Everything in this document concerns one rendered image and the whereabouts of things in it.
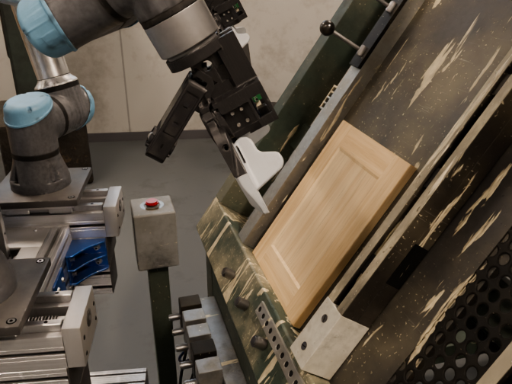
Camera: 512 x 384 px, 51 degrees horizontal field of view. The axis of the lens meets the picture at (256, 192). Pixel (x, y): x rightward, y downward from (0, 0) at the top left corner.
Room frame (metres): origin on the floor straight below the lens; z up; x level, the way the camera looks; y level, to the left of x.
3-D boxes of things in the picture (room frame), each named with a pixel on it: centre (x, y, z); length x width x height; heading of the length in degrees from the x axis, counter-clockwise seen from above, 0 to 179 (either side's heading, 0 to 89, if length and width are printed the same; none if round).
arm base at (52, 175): (1.30, 0.57, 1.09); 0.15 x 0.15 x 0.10
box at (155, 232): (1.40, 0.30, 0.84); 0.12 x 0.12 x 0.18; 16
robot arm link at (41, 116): (1.31, 0.57, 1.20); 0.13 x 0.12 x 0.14; 161
